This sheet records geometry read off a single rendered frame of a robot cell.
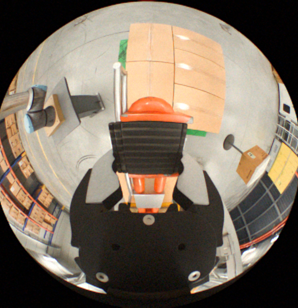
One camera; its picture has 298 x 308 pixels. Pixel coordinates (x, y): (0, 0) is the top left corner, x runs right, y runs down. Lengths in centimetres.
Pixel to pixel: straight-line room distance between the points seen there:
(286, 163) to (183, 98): 700
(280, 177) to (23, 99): 799
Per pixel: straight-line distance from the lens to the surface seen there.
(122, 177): 56
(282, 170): 724
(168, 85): 81
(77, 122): 78
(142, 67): 84
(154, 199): 19
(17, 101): 69
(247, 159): 162
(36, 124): 81
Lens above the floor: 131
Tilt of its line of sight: 57 degrees down
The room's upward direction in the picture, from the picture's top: 180 degrees clockwise
